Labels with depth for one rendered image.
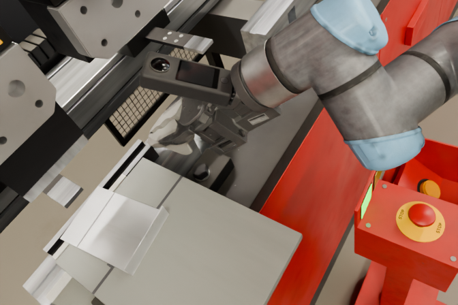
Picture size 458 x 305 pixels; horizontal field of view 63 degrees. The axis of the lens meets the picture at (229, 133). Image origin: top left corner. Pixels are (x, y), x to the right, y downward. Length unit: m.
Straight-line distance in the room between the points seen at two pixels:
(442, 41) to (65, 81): 0.67
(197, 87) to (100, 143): 1.75
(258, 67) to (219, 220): 0.19
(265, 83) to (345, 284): 1.12
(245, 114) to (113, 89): 0.40
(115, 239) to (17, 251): 1.59
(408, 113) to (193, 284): 0.30
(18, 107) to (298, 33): 0.29
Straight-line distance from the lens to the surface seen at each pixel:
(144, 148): 0.59
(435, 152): 0.78
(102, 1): 0.44
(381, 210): 0.71
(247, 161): 0.67
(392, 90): 0.43
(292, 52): 0.41
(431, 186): 0.80
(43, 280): 0.60
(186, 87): 0.46
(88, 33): 0.43
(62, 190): 0.61
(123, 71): 0.84
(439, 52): 0.48
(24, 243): 2.09
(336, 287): 1.47
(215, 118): 0.48
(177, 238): 0.48
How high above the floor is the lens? 1.41
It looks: 49 degrees down
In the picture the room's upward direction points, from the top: 22 degrees counter-clockwise
